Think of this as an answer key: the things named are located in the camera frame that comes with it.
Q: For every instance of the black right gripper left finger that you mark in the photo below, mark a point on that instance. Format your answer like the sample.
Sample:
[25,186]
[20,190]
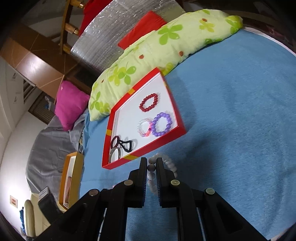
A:
[101,215]

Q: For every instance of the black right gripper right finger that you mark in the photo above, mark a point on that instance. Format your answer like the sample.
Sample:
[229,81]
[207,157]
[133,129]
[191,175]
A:
[201,215]

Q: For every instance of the silver metal bangle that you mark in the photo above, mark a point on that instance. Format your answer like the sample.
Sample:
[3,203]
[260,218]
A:
[114,155]

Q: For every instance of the grey bed sheet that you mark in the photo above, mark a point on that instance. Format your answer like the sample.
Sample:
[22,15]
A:
[46,160]

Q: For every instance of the red cardboard box tray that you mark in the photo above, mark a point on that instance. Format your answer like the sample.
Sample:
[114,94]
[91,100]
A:
[144,119]

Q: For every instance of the magenta pillow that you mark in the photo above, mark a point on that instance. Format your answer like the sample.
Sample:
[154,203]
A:
[70,104]

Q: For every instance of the blue blanket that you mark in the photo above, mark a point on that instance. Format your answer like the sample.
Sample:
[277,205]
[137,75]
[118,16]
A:
[236,99]

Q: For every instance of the green clover print pillow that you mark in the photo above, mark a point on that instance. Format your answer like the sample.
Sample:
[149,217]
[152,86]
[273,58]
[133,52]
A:
[164,49]

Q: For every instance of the silver foil insulation sheet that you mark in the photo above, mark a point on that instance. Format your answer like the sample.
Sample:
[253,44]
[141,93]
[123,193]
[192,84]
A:
[97,47]

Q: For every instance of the red cushion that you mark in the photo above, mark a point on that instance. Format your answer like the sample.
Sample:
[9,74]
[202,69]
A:
[149,22]

